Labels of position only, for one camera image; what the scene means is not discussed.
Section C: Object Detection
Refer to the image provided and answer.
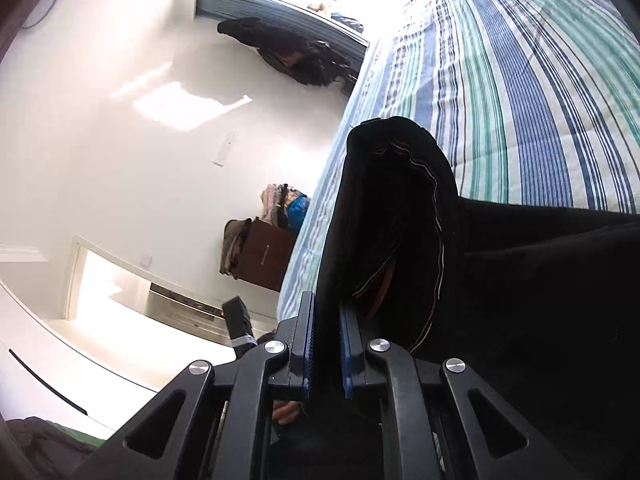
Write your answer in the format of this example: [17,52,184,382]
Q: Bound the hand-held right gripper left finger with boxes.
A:
[67,290,317,480]

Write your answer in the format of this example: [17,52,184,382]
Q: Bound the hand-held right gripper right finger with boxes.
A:
[339,300,583,480]

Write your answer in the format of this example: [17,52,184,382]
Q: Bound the black pants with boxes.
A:
[260,116,640,480]

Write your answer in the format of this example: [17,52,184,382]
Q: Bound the person's left hand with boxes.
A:
[272,402,301,426]

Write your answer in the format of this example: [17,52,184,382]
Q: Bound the brown cloth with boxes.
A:
[220,219,251,278]

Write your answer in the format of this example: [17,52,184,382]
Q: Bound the brown wooden cabinet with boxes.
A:
[237,217,298,292]

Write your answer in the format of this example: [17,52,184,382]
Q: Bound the blue bag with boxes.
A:
[287,194,312,233]

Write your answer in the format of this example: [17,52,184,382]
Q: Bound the white wardrobe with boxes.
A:
[0,245,161,436]

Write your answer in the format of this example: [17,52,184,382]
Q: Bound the dark green cloth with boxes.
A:
[0,416,108,480]

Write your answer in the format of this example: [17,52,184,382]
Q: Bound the dark clothes pile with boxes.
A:
[217,17,361,96]

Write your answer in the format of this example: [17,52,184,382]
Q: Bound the striped bed sheet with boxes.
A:
[277,0,640,321]

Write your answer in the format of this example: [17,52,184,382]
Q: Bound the white door frame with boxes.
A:
[65,235,281,346]

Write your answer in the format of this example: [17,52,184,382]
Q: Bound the white wall remote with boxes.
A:
[212,131,238,167]

